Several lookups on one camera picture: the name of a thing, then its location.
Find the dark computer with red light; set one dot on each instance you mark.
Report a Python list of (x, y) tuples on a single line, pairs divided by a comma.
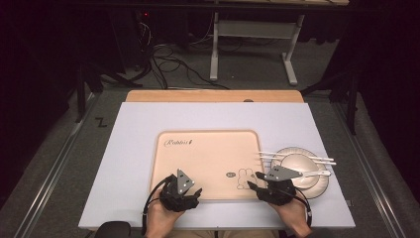
[(143, 29)]

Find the white ceramic spoon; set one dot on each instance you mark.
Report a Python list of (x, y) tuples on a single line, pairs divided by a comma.
[(317, 173)]

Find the black stand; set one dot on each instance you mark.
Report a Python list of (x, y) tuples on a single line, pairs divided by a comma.
[(352, 105), (81, 95)]

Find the metal floor rail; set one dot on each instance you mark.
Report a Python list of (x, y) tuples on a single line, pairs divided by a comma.
[(369, 172), (56, 168)]

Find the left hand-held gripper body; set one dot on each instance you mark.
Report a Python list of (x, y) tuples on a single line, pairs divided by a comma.
[(180, 185)]

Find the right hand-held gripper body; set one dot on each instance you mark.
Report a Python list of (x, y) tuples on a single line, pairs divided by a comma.
[(279, 188)]

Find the person's legs in beige pants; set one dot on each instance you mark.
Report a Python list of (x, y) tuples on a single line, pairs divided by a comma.
[(231, 234)]

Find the wooden table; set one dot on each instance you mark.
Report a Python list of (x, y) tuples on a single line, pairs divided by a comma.
[(198, 95)]

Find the white metal desk frame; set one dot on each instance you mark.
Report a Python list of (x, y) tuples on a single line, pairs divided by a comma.
[(254, 29)]

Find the white round plate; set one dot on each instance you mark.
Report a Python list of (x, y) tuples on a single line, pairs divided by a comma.
[(322, 188)]

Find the beige plastic tray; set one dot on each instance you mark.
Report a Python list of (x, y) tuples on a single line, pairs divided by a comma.
[(204, 165)]

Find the black chair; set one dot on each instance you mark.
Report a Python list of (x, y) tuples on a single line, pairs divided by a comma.
[(112, 229)]

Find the pale lavender board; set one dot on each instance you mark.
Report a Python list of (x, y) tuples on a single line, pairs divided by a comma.
[(132, 148)]

